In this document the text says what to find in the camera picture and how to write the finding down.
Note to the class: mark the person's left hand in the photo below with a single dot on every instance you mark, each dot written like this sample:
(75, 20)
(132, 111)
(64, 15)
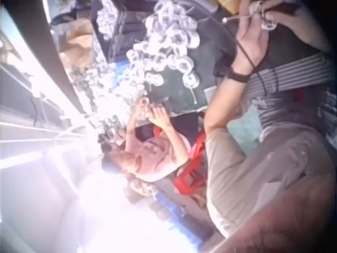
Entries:
(250, 50)

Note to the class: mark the black crate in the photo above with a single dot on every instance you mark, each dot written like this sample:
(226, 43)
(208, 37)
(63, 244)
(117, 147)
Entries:
(118, 34)

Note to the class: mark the pile of white rings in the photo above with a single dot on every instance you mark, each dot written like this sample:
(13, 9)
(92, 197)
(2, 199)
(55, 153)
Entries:
(166, 44)

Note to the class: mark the metal shelf rack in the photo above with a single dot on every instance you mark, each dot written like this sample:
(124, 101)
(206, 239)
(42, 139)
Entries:
(29, 105)

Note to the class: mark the heap of small white parts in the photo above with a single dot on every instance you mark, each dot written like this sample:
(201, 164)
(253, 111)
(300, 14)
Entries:
(105, 87)

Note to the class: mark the brown bag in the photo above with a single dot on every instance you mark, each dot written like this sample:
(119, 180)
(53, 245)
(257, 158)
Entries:
(79, 44)

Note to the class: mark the person's right fingers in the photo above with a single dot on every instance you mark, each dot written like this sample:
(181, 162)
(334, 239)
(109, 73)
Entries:
(271, 21)

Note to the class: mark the black wrist band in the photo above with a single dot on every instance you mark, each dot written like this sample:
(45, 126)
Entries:
(238, 76)

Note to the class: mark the person's right hand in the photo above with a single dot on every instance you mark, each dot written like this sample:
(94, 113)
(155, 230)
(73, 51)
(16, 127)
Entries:
(297, 23)

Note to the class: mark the red plastic stool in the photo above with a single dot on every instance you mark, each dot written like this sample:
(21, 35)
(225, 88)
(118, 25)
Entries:
(193, 174)

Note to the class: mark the person's left fingers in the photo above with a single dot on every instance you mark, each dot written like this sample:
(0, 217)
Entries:
(246, 18)

